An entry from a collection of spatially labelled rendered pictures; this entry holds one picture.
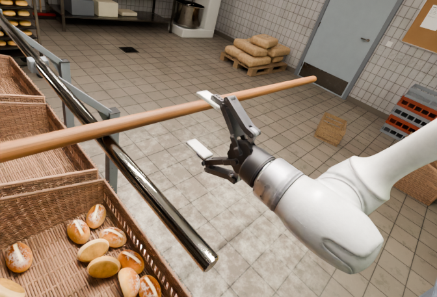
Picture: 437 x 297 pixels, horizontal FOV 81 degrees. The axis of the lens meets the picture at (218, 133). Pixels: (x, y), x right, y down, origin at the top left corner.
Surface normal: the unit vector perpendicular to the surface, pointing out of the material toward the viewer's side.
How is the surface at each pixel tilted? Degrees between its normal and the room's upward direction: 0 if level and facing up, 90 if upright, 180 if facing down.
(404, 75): 90
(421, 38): 90
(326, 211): 38
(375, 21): 90
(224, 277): 0
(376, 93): 90
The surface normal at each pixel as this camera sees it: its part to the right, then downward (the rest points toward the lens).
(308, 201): -0.32, -0.51
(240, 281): 0.24, -0.80
